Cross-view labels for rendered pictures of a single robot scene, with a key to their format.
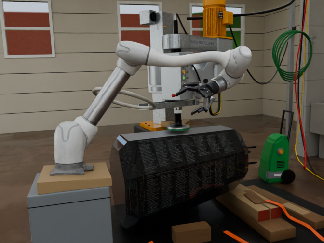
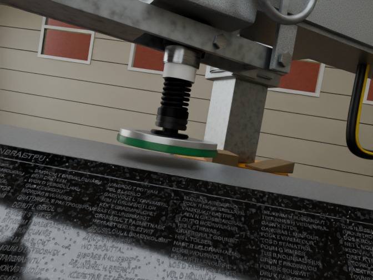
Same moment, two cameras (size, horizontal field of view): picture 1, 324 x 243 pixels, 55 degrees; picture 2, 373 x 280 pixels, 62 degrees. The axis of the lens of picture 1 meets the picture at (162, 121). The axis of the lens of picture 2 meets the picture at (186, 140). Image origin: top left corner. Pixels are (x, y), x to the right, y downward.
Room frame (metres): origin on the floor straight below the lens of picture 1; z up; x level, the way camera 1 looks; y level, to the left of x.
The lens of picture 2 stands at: (2.26, -0.46, 0.92)
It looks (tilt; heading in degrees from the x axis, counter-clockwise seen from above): 3 degrees down; 25
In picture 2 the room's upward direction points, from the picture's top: 10 degrees clockwise
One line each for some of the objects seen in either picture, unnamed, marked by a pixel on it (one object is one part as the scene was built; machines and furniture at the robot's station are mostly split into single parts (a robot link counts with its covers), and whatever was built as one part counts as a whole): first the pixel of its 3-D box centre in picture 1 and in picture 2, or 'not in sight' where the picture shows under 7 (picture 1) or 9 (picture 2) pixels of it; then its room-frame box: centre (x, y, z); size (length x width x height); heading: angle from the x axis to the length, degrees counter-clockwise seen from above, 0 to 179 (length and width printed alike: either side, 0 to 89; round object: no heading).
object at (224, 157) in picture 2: (168, 124); (220, 157); (3.46, -0.08, 0.81); 0.20 x 0.10 x 0.05; 30
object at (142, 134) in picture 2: (178, 126); (169, 138); (2.85, -0.15, 0.88); 0.21 x 0.21 x 0.01
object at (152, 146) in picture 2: (178, 127); (168, 140); (2.85, -0.15, 0.88); 0.22 x 0.22 x 0.04
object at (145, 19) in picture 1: (148, 17); not in sight; (3.66, 0.11, 2.00); 0.20 x 0.18 x 0.15; 22
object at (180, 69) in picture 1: (182, 72); not in sight; (2.73, -0.19, 1.38); 0.08 x 0.03 x 0.28; 140
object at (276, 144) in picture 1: (275, 146); not in sight; (3.79, -1.40, 0.43); 0.35 x 0.35 x 0.87; 7
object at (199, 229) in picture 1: (191, 233); not in sight; (2.38, -0.21, 0.07); 0.30 x 0.12 x 0.12; 104
